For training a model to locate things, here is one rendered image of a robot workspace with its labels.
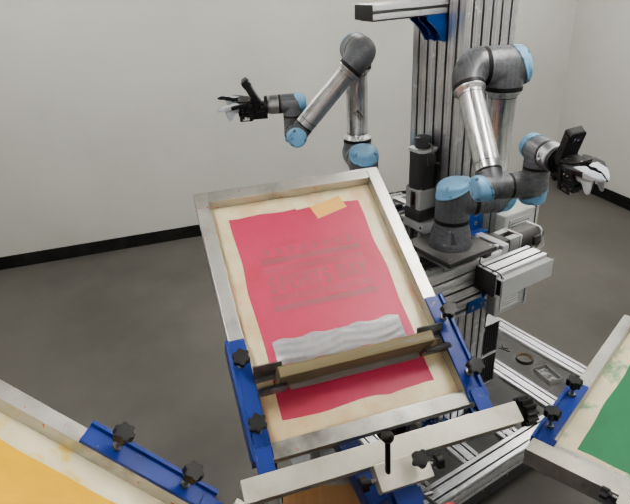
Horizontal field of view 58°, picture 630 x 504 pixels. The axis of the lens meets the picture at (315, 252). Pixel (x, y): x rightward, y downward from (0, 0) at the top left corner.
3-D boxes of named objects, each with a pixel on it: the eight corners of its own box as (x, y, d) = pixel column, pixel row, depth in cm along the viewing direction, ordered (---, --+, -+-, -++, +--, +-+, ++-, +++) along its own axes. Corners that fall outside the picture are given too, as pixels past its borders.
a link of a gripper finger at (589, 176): (605, 199, 132) (583, 186, 140) (607, 176, 129) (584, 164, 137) (593, 202, 131) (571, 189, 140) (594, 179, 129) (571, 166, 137)
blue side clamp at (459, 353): (418, 307, 161) (425, 295, 155) (434, 304, 162) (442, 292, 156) (462, 408, 146) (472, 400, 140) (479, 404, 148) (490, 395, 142)
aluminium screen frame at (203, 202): (193, 202, 169) (193, 194, 166) (374, 174, 184) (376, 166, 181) (257, 468, 131) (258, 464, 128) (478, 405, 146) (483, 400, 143)
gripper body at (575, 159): (597, 189, 141) (571, 174, 151) (599, 156, 137) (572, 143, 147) (568, 196, 140) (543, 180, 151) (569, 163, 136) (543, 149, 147)
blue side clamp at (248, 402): (224, 351, 146) (224, 340, 140) (243, 347, 148) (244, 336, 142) (252, 469, 132) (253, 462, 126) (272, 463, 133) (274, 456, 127)
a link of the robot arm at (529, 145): (540, 158, 165) (544, 129, 161) (560, 170, 155) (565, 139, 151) (514, 160, 164) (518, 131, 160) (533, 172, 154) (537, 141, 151)
